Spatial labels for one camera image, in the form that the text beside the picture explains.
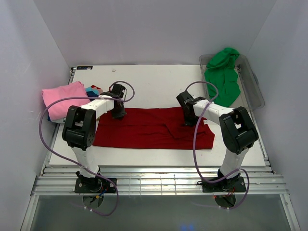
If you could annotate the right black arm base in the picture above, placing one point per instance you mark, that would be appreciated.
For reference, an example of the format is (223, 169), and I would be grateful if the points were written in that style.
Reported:
(236, 184)

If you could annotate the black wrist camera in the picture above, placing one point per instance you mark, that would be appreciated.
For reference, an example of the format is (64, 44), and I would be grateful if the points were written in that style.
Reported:
(117, 91)
(184, 97)

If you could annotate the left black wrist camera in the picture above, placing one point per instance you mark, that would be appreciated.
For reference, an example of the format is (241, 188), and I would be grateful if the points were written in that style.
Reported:
(117, 91)

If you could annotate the aluminium frame rail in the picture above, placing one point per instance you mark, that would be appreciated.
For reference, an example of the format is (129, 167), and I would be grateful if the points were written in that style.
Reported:
(154, 181)

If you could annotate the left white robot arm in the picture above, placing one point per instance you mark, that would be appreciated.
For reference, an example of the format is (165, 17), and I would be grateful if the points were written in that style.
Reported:
(80, 129)

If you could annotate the blue label sticker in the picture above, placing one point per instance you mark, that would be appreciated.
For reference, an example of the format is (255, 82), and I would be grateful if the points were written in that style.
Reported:
(84, 67)

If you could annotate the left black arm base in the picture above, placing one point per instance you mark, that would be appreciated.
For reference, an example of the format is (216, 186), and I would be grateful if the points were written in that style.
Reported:
(106, 186)

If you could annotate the green t-shirt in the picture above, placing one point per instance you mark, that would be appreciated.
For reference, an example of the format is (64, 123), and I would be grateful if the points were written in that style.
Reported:
(222, 78)

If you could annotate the pink folded t-shirt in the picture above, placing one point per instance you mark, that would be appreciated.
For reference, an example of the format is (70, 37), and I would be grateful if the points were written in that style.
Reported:
(62, 101)

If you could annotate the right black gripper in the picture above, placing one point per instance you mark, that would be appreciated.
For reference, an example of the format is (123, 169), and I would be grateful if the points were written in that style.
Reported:
(189, 122)

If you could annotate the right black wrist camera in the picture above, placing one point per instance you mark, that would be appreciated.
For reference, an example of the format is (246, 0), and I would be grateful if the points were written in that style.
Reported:
(184, 97)

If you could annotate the dark red t-shirt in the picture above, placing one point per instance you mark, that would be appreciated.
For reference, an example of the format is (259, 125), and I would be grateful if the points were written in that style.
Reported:
(155, 128)

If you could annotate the clear plastic bin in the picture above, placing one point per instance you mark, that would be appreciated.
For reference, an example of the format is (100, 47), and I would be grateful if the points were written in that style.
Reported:
(250, 97)

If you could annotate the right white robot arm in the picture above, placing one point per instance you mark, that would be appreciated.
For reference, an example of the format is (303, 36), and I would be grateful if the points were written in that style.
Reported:
(238, 133)

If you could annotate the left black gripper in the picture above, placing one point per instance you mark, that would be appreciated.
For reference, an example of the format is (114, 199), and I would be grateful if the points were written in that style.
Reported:
(120, 115)

